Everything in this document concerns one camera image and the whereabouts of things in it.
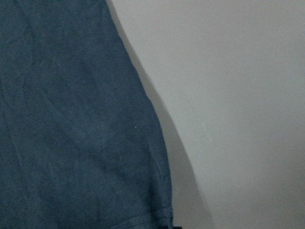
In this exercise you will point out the black printed t-shirt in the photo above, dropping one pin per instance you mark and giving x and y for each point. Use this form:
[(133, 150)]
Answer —
[(81, 146)]

